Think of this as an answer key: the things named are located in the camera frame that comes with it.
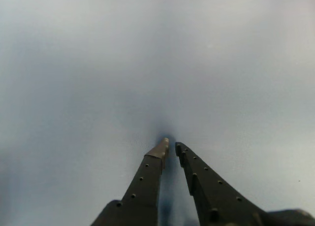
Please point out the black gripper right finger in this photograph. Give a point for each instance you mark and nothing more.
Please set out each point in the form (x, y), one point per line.
(216, 203)

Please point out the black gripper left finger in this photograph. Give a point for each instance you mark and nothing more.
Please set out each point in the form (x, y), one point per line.
(142, 191)

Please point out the dark grey table mat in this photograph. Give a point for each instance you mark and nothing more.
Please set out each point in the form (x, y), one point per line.
(98, 88)

